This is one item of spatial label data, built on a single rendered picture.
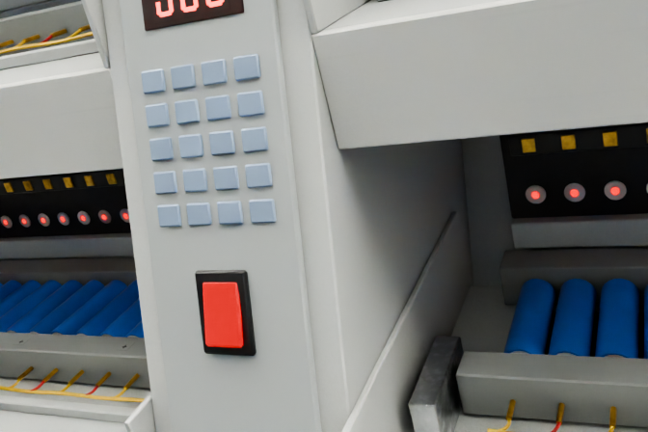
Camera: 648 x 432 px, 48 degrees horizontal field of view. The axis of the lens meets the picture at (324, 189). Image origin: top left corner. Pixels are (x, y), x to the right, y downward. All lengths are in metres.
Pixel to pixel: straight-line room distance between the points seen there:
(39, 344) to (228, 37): 0.26
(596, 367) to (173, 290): 0.18
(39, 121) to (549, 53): 0.22
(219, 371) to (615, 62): 0.19
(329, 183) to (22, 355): 0.27
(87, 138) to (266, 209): 0.10
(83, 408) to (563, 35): 0.32
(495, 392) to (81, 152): 0.21
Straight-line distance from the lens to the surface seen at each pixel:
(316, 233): 0.27
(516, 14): 0.25
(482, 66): 0.25
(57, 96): 0.34
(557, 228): 0.42
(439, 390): 0.32
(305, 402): 0.29
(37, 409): 0.46
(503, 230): 0.45
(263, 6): 0.27
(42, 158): 0.36
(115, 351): 0.44
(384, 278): 0.32
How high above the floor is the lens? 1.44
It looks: 5 degrees down
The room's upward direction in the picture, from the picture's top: 6 degrees counter-clockwise
